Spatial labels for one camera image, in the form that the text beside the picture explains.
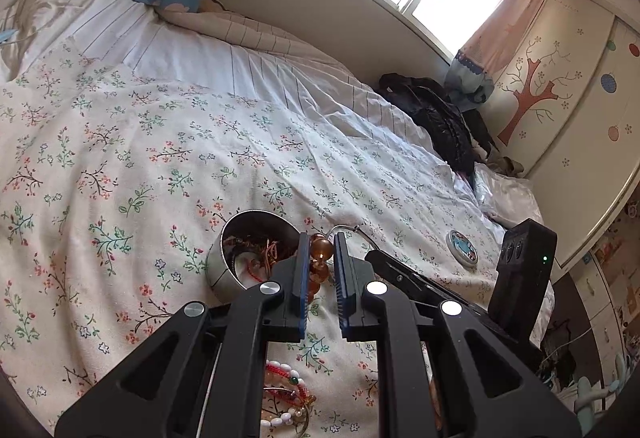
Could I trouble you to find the pink curtain blue hem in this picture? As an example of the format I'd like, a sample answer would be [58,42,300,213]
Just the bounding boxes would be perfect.
[445,0,563,104]

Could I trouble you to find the white satin pillow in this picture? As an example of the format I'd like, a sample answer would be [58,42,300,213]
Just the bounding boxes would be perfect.
[472,163,543,226]

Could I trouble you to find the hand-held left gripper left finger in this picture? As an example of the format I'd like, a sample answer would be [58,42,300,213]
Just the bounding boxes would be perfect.
[55,233,310,438]

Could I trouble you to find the white drawer cabinet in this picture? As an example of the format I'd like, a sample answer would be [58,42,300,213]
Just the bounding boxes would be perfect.
[572,213,640,369]

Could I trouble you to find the thin silver bangle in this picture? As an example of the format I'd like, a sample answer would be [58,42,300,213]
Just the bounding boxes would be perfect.
[326,224,377,249]

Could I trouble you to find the pile of mixed bracelets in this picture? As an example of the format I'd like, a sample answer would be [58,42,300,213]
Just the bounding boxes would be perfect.
[261,358,318,438]

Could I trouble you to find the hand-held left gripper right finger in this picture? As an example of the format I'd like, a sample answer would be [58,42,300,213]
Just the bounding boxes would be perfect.
[334,233,583,438]

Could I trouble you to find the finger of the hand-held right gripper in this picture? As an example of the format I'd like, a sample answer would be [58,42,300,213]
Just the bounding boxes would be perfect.
[365,249,501,326]

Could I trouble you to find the black jacket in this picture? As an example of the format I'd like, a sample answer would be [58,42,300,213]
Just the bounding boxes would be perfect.
[372,72,501,175]

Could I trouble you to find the wardrobe with tree decal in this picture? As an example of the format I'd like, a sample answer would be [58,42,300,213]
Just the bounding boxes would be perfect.
[492,0,640,269]

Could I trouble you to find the round tin lid blue print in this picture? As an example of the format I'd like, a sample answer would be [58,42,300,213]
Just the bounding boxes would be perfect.
[446,229,480,263]

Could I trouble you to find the beige striped quilt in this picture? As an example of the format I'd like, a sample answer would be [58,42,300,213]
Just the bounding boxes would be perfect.
[160,0,321,56]

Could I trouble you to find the floral bed blanket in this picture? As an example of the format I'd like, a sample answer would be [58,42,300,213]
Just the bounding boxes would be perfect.
[0,42,556,438]

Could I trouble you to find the red cord bracelet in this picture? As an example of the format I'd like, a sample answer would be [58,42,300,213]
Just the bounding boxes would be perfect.
[232,250,273,286]

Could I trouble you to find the teal plastic toy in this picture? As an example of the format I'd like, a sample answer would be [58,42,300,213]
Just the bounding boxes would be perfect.
[570,353,633,419]

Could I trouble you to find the amber bead bracelet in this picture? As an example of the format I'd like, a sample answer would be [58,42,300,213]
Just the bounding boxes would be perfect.
[306,233,334,307]

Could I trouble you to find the silver round tin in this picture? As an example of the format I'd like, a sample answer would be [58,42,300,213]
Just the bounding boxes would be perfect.
[206,210,301,303]

